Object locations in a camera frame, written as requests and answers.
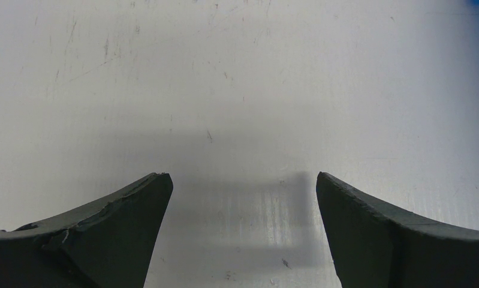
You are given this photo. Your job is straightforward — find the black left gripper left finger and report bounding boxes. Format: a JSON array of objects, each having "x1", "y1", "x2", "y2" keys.
[{"x1": 0, "y1": 173, "x2": 173, "y2": 287}]

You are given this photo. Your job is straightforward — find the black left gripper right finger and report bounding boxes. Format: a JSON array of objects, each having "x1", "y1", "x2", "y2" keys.
[{"x1": 316, "y1": 172, "x2": 479, "y2": 287}]

